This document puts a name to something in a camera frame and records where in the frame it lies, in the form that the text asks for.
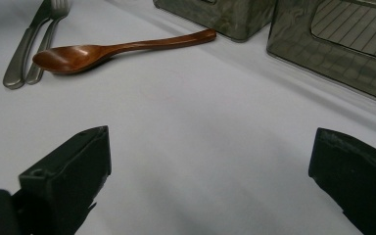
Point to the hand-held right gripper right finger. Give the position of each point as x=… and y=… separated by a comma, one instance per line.
x=355, y=176

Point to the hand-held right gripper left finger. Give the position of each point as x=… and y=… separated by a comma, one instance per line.
x=62, y=182

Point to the brown wooden spoon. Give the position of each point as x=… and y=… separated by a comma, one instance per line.
x=78, y=57

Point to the metal knife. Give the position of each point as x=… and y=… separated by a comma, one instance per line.
x=21, y=62

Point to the metal fork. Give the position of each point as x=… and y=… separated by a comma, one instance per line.
x=42, y=55

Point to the translucent grey plastic bin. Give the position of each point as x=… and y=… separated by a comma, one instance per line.
x=228, y=18
x=306, y=45

